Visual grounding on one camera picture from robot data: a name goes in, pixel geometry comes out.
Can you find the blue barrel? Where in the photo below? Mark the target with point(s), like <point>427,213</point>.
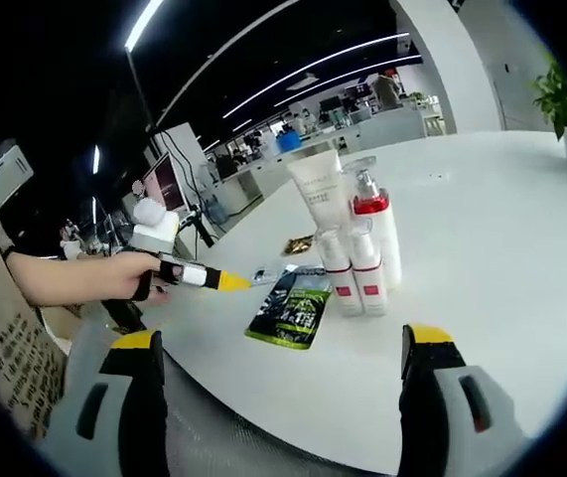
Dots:
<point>288,141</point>

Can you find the small clear sachet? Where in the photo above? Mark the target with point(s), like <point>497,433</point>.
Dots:
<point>265,275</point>

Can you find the green and black sachet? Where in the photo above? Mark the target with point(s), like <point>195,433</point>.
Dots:
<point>293,313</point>

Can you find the ceiling light strips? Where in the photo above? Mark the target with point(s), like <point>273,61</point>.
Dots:
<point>141,22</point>

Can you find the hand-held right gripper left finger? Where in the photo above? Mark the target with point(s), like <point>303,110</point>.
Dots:
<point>136,397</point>

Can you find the green plant in white pot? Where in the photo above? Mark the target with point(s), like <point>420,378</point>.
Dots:
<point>558,99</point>

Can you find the white skincare tube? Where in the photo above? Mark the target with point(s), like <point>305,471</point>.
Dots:
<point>320,189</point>

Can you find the laptop with pink screen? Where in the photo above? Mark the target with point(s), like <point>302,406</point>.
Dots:
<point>164,181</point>

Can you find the black laptop stand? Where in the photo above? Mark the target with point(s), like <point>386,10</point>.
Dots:
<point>201,231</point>

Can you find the tall white red-banded spray bottle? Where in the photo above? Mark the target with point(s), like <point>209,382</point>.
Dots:
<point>384,238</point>

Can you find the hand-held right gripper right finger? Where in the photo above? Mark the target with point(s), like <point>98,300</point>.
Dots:
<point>429,397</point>

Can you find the small white red-label pump bottle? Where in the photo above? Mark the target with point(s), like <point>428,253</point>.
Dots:
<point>371,293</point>
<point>340,293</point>

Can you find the blue water jug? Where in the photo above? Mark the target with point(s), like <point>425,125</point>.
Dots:
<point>216,211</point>

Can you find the gold foil packet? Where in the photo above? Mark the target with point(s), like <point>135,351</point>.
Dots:
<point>299,244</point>

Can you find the white ceiling air conditioner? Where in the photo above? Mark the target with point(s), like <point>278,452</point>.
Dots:
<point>7,176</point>

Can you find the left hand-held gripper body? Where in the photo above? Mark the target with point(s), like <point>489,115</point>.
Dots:
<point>156,236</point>

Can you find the white office counter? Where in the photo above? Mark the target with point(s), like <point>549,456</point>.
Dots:
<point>377,126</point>

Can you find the person's left hand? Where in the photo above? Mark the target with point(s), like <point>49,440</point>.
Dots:
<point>124,275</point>

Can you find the black computer monitor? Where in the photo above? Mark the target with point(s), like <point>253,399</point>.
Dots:
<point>330,103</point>

